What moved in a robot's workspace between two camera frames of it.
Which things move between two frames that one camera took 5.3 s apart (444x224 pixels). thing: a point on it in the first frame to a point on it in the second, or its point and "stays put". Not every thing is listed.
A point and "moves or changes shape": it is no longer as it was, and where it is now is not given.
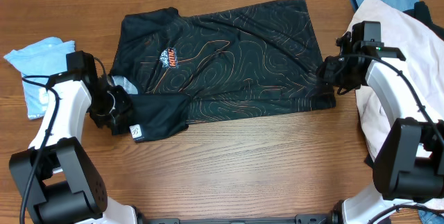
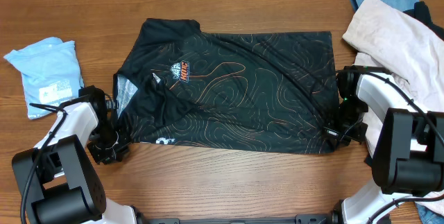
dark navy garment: [421, 12] stays put
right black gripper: [327, 77] to [338, 135]
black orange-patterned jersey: [220, 62] moves or changes shape
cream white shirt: [422, 46] stays put
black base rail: [309, 218] stays put
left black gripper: [125, 107] to [100, 157]
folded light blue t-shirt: [46, 57] stays put
